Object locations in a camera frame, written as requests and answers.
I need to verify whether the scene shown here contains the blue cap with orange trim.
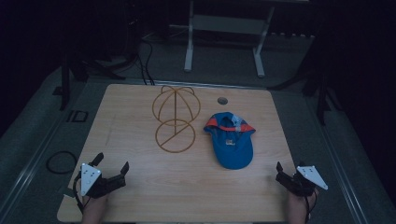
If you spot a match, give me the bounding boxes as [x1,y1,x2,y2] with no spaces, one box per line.
[203,111,257,171]

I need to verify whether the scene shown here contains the black tripod stand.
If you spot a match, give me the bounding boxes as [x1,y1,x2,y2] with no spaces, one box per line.
[270,60,344,127]
[51,50,127,112]

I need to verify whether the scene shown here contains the black cable loop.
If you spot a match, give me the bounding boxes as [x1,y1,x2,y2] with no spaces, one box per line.
[45,150,79,175]

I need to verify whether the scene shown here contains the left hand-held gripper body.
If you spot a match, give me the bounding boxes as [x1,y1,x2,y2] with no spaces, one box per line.
[74,162,127,200]

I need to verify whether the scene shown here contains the white metal desk frame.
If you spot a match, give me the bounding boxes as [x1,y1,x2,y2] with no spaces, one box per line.
[169,0,312,79]

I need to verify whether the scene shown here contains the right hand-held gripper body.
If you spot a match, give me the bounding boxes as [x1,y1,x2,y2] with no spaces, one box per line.
[275,165,329,198]

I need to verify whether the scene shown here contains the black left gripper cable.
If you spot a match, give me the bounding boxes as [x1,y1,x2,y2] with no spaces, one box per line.
[72,173,86,215]

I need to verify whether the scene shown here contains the gold wire hat stand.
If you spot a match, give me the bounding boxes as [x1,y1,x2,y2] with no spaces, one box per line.
[151,85,202,154]

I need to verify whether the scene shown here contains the person's left hand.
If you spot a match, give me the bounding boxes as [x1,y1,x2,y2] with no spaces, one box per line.
[81,193,109,224]

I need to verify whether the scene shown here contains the black rectangular floor bracket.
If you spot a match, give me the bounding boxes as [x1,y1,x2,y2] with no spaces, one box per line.
[65,109,90,123]

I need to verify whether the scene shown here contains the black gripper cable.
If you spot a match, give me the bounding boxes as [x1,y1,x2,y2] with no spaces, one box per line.
[304,189,318,222]
[72,173,86,215]

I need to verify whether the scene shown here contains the black floor cables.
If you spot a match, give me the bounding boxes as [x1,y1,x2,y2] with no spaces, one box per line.
[135,39,156,86]

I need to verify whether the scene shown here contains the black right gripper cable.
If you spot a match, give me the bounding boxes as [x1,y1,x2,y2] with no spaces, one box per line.
[304,189,318,222]

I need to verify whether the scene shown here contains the person's right hand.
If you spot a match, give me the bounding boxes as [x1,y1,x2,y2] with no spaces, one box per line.
[287,188,319,224]

